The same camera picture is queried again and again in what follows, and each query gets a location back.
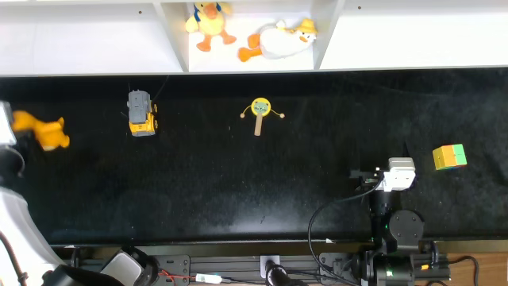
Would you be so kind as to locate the yellow rattle drum toy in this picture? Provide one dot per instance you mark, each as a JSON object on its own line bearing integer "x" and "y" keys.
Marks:
{"x": 260, "y": 107}

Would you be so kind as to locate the many-coloured puzzle cube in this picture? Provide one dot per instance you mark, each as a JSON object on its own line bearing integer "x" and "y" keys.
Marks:
{"x": 449, "y": 157}

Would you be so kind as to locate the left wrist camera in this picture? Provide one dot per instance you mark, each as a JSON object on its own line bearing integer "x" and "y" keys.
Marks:
{"x": 5, "y": 123}

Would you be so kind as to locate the grey and yellow toy truck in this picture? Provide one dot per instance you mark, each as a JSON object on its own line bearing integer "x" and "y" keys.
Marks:
{"x": 139, "y": 113}

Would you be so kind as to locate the white shelf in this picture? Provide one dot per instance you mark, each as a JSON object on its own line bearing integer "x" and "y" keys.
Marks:
{"x": 79, "y": 43}

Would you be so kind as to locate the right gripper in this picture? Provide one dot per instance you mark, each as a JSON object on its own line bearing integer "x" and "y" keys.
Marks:
{"x": 367, "y": 177}

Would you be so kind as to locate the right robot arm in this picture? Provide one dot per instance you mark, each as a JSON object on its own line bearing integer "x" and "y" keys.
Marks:
{"x": 405, "y": 227}

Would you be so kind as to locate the mounting rail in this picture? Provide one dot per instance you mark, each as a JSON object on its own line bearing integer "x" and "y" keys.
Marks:
{"x": 246, "y": 268}

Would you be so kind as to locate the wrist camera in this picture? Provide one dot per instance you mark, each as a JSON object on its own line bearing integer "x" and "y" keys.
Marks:
{"x": 400, "y": 175}
{"x": 5, "y": 123}

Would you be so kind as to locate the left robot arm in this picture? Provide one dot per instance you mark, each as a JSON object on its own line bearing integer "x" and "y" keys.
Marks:
{"x": 20, "y": 226}

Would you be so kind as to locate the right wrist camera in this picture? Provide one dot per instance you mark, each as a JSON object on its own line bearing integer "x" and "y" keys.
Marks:
{"x": 400, "y": 175}

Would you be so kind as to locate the white plush duck yellow hat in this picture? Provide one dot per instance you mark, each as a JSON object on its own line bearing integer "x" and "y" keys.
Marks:
{"x": 282, "y": 41}

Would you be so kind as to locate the orange rubber duck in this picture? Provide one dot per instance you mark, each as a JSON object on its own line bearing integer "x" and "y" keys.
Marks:
{"x": 49, "y": 135}

